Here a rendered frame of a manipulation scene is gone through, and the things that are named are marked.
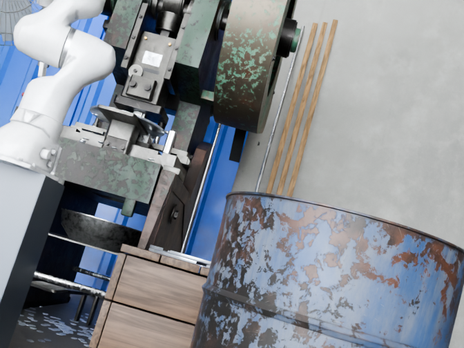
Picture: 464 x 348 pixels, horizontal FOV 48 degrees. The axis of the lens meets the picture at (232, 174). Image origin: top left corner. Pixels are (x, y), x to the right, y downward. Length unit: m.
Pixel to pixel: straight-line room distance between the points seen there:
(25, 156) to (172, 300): 0.46
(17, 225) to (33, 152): 0.17
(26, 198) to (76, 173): 0.64
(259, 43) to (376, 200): 1.71
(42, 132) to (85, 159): 0.60
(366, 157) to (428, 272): 2.58
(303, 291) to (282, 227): 0.09
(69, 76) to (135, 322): 0.61
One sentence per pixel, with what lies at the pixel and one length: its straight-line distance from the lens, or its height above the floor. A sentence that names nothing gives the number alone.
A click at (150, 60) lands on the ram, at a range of 2.14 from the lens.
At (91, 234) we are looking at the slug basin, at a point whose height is 0.35.
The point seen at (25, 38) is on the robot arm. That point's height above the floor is 0.76.
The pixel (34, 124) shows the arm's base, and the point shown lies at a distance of 1.33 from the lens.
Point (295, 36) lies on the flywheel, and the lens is 2.20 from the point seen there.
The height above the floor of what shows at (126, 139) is 0.71.
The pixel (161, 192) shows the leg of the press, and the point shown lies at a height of 0.54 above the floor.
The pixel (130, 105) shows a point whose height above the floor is 0.86.
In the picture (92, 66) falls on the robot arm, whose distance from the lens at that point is 1.39.
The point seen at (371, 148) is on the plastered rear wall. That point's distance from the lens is 3.36.
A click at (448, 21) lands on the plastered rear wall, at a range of 3.80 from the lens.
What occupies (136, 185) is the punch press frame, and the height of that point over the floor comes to 0.55.
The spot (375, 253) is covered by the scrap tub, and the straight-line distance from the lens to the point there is 0.74.
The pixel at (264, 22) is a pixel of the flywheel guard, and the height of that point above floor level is 1.18.
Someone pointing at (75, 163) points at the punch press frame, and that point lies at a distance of 1.92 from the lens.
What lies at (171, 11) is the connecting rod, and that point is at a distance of 2.25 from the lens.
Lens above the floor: 0.35
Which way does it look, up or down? 10 degrees up
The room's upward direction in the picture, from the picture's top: 16 degrees clockwise
